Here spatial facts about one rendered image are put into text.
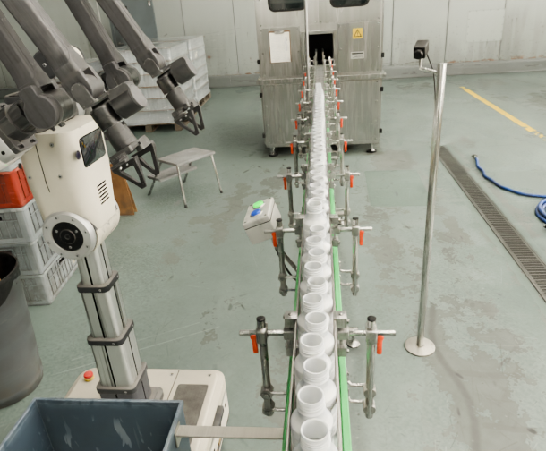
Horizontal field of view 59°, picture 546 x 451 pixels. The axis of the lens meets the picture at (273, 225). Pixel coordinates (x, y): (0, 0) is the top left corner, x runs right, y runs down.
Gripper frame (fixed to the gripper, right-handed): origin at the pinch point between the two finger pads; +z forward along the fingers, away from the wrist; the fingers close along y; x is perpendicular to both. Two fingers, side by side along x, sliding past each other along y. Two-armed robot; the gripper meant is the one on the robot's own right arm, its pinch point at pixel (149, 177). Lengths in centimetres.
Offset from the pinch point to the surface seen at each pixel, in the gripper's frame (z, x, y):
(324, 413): 33, -32, -59
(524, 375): 173, -60, 78
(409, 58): 167, -147, 991
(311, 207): 24.8, -31.9, -2.0
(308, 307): 29, -30, -37
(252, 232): 28.3, -10.7, 11.2
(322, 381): 31, -32, -54
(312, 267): 29.6, -30.3, -21.9
